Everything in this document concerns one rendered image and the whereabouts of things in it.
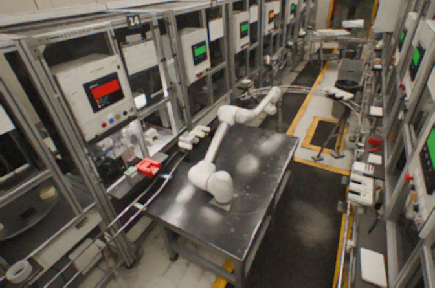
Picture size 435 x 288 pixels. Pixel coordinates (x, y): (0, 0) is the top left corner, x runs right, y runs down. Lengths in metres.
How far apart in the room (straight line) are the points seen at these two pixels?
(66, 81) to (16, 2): 3.89
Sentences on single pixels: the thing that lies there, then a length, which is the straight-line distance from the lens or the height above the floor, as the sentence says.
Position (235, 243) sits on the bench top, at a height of 0.68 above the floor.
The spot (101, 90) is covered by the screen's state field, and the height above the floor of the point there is 1.65.
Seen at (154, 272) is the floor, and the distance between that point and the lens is 2.60.
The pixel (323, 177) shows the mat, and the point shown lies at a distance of 3.30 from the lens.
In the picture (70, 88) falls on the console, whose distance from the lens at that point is 1.65.
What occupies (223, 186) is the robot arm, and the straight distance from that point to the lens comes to 1.81.
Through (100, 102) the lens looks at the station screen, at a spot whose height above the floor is 1.59.
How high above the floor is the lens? 2.22
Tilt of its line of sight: 31 degrees down
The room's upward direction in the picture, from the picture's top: 4 degrees counter-clockwise
